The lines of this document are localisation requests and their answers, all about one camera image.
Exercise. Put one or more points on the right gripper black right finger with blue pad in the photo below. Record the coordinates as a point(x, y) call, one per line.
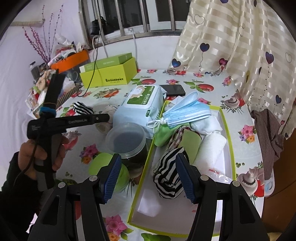
point(240, 219)

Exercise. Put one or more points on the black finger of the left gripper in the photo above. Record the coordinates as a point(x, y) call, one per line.
point(101, 118)

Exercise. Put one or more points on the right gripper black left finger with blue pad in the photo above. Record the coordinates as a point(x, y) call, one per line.
point(57, 219)

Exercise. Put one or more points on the light green cloth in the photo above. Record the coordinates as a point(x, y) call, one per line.
point(163, 135)

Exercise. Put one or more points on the white towel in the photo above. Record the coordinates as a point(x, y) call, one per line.
point(210, 149)

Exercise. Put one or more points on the white tray green rim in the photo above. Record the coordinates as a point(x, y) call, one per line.
point(150, 212)

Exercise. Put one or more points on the black white striped sock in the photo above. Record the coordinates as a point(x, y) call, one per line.
point(165, 175)

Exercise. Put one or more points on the green towel with patterned trim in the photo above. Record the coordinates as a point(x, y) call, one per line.
point(187, 138)

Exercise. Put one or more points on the blue face mask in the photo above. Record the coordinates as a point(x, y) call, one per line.
point(187, 110)

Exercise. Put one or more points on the grey white socks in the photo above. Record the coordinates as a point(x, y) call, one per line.
point(207, 125)

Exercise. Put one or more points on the person's left hand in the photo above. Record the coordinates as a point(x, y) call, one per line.
point(30, 152)

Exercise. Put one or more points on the small striped sock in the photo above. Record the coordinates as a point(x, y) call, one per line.
point(81, 109)

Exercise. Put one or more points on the clear lidded plastic tub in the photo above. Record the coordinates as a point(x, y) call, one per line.
point(129, 141)

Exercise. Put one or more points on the wet wipes pack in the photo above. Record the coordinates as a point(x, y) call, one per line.
point(143, 104)

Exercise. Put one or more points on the lime green cardboard box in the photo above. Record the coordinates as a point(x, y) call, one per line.
point(110, 76)

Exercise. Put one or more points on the green flat carton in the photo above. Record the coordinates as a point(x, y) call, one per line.
point(106, 62)

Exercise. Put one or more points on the orange storage box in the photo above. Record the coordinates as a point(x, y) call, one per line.
point(71, 61)

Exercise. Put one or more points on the purple decorative branches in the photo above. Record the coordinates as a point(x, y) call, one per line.
point(43, 42)

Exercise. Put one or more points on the black smartphone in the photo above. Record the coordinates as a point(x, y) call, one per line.
point(173, 90)

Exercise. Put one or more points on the brown checked cloth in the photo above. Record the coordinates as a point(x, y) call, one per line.
point(271, 142)

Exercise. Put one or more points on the black charger on sill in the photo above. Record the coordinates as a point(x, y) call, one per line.
point(97, 28)

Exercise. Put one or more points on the metal window bars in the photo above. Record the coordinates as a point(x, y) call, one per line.
point(128, 19)

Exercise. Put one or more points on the cream curtain with hearts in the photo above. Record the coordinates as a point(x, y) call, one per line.
point(248, 41)

